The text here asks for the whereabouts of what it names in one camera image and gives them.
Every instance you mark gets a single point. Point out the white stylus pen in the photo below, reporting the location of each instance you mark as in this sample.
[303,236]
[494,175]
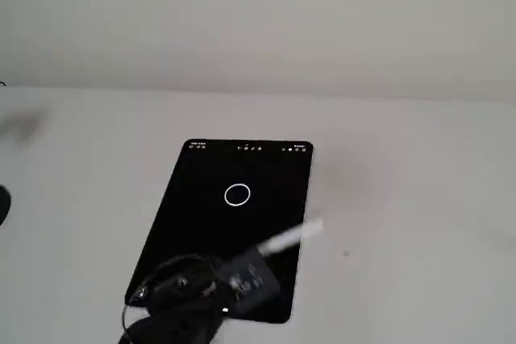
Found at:
[290,237]

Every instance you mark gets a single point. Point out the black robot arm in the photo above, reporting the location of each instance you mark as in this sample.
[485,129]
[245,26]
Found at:
[173,328]

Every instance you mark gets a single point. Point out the black tablet with drawn circle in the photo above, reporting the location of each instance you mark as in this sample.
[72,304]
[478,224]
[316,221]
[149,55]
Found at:
[242,167]

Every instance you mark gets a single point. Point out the dark rounded object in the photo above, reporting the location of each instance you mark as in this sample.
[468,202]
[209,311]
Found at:
[4,205]

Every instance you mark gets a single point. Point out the black gripper camera module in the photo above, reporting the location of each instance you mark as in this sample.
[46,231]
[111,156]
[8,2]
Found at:
[250,279]

